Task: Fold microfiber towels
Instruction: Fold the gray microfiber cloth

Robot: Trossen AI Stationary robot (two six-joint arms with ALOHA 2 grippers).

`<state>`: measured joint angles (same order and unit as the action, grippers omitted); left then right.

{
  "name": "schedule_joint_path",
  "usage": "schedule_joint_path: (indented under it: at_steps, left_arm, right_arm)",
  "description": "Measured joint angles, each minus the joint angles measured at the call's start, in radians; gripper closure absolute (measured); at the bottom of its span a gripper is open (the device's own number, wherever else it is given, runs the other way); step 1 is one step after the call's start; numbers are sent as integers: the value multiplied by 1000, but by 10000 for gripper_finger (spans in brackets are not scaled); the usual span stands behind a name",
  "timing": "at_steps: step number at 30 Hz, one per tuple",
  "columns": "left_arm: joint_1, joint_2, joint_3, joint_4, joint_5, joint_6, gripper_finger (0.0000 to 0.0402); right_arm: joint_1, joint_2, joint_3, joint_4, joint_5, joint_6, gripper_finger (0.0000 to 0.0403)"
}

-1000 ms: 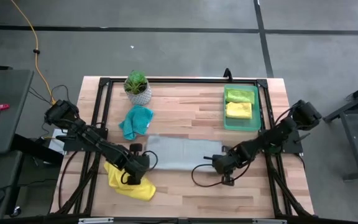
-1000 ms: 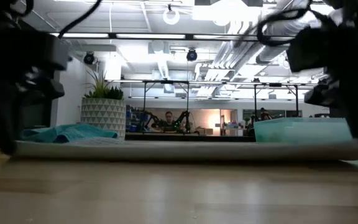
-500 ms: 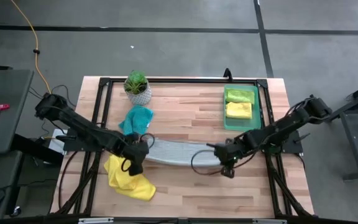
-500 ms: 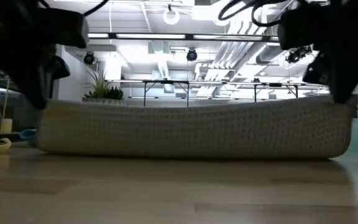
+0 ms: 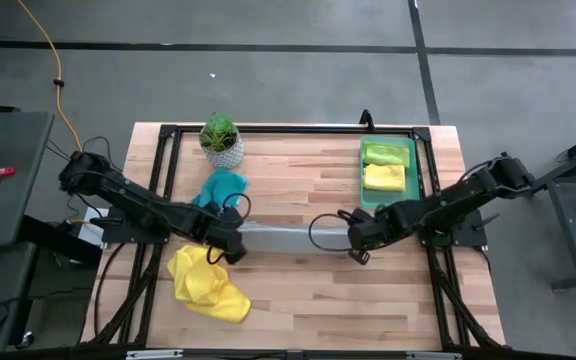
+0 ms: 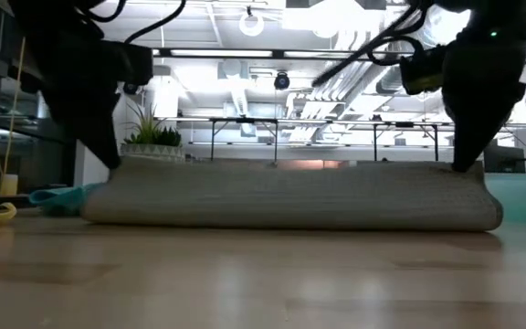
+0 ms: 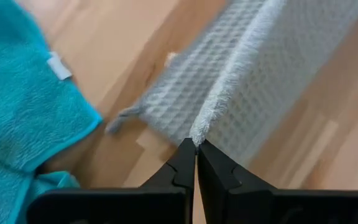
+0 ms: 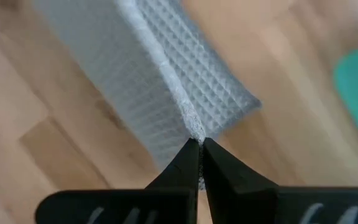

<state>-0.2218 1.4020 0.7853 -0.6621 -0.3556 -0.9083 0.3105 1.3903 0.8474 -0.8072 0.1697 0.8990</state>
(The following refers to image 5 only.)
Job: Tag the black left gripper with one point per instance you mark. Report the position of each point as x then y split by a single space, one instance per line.
225 227

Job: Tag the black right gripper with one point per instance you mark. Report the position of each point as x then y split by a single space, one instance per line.
370 230

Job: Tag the yellow microfiber towel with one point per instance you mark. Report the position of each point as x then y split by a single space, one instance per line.
383 177
208 290

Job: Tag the grey microfiber towel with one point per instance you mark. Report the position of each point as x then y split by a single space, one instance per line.
288 237

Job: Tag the lime green microfiber towel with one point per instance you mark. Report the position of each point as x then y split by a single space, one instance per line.
385 155

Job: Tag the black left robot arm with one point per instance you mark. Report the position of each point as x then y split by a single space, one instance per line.
138 202

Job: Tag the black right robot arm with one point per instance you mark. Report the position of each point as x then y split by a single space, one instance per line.
448 200

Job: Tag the teal microfiber towel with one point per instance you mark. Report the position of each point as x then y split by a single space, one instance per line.
218 185

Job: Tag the translucent green plastic bin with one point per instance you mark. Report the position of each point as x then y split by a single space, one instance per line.
412 170

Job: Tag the succulent in patterned white pot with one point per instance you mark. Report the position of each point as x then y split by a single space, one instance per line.
220 145

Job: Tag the white box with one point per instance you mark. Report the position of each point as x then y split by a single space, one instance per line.
88 232

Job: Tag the black equipment box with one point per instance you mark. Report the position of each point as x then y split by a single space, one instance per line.
48 240

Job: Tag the grey metal bench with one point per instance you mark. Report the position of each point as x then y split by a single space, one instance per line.
570 225

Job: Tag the dark grey side table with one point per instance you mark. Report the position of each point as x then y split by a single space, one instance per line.
18 150

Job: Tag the black caster wheel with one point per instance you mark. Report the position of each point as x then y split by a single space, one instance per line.
25 340

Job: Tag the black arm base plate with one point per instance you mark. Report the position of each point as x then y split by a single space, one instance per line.
118 237
463 240

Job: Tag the black bracket stand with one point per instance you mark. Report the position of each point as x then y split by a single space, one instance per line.
366 120

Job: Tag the black aluminium table frame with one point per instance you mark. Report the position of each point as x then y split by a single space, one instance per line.
293 129

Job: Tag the silver metal bracket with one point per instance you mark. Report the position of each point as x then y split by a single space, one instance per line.
433 356
153 354

